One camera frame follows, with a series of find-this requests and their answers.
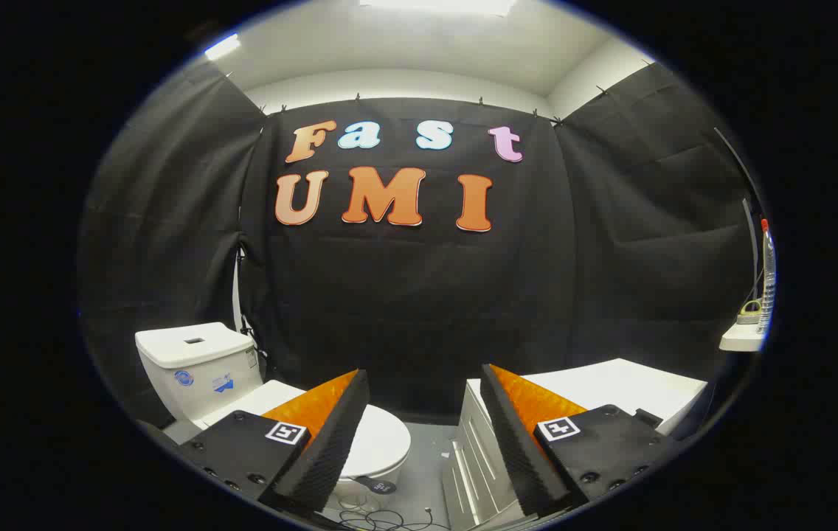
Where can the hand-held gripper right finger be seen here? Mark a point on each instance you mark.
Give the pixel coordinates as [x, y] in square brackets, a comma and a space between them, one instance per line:
[518, 457]

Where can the white wall shelf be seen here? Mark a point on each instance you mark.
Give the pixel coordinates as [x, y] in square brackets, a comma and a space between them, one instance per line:
[740, 339]

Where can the clear bottle with red cap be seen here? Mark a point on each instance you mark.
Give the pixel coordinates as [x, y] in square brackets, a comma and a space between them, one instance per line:
[767, 280]

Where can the white toilet lid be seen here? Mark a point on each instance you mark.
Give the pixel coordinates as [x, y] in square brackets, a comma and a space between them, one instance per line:
[382, 442]

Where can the ceiling light panel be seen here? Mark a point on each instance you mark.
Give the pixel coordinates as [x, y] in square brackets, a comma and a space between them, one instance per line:
[437, 4]
[222, 46]

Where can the white cabinet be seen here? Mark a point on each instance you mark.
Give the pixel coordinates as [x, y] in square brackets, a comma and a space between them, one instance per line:
[611, 383]

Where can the white toilet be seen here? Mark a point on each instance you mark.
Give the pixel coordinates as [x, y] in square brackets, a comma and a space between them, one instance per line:
[198, 369]

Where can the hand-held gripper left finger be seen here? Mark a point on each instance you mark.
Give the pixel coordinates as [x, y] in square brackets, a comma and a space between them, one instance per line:
[330, 450]

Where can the small grey yellow object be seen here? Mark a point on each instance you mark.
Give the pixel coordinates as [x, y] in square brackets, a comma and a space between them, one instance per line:
[749, 313]

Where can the black backdrop cloth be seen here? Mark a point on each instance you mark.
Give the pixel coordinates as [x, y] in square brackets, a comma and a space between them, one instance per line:
[404, 295]

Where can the thin dark curved rod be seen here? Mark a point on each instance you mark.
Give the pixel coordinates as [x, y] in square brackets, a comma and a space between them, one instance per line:
[740, 166]

